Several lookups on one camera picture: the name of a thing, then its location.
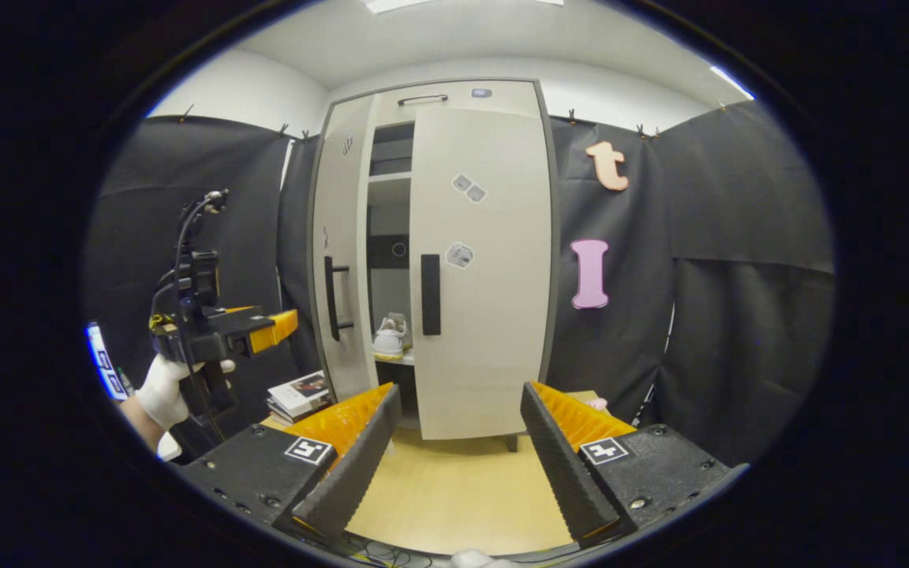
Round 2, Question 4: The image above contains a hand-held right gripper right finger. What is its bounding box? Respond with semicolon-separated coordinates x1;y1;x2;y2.
519;381;750;547

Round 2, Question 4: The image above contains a grey cabinet drawer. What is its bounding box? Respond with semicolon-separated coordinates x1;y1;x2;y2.
378;80;541;109

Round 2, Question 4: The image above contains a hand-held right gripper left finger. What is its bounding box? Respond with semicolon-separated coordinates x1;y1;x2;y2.
178;383;403;545

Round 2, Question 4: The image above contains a black backdrop cloth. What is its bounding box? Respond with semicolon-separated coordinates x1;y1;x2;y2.
84;99;838;466

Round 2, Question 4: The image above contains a grey shoe cabinet door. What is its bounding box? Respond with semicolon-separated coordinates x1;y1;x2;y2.
312;93;380;403
410;105;554;441

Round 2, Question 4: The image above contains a grey shoe cabinet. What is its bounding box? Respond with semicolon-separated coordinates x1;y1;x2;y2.
309;77;562;452

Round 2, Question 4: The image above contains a black door handle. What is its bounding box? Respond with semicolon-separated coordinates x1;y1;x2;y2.
421;253;442;337
324;255;354;342

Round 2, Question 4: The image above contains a stack of books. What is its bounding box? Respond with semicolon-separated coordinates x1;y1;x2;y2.
267;371;335;427

